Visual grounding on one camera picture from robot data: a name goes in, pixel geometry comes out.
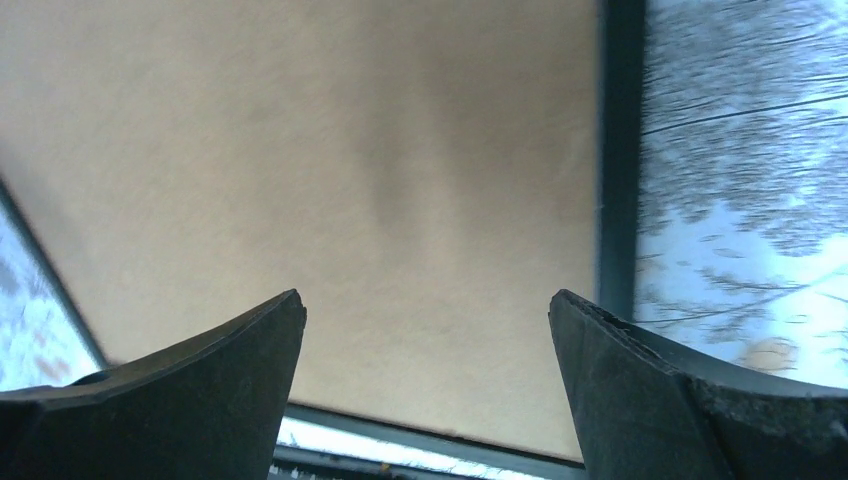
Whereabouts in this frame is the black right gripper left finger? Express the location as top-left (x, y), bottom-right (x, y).
top-left (1, 290), bottom-right (307, 479)

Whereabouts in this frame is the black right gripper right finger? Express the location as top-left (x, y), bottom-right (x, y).
top-left (549, 290), bottom-right (847, 479)

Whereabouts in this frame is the brown backing board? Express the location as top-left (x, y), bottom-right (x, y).
top-left (0, 0), bottom-right (601, 463)

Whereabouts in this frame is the black picture frame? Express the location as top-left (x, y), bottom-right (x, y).
top-left (0, 0), bottom-right (649, 480)

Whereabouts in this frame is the floral table cloth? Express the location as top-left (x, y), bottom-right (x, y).
top-left (1, 1), bottom-right (847, 479)

